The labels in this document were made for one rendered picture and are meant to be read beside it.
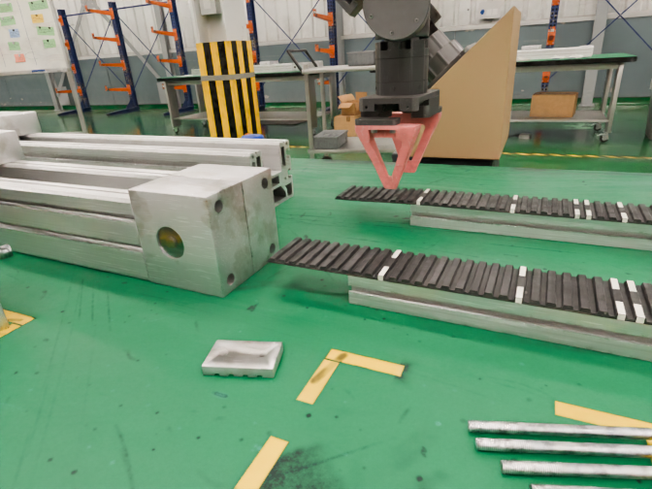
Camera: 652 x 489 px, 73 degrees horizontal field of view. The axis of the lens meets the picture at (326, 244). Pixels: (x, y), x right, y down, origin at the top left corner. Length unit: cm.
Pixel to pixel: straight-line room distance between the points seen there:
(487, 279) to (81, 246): 40
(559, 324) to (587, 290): 3
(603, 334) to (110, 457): 32
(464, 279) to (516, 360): 7
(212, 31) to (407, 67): 358
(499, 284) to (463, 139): 54
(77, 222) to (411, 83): 37
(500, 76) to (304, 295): 57
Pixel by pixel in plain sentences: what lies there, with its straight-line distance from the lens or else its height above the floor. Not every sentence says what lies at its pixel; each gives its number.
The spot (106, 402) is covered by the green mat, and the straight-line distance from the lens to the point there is 33.
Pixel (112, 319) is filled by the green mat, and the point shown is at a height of 78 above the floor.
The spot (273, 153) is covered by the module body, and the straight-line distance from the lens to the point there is 64.
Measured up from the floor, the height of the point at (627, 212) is 81.
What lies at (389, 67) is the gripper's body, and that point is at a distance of 50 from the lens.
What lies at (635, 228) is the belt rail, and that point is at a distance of 52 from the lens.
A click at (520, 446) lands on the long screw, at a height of 79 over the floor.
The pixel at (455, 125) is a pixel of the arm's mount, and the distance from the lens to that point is 86.
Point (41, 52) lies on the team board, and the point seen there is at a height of 116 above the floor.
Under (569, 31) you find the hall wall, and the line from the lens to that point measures 798.
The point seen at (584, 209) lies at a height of 81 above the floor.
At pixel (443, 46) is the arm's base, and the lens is 96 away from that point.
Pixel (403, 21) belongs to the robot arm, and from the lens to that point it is 43.
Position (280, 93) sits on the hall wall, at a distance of 928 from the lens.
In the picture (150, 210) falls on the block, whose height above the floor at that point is 86.
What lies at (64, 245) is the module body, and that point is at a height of 80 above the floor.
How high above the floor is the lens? 98
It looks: 24 degrees down
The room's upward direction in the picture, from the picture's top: 4 degrees counter-clockwise
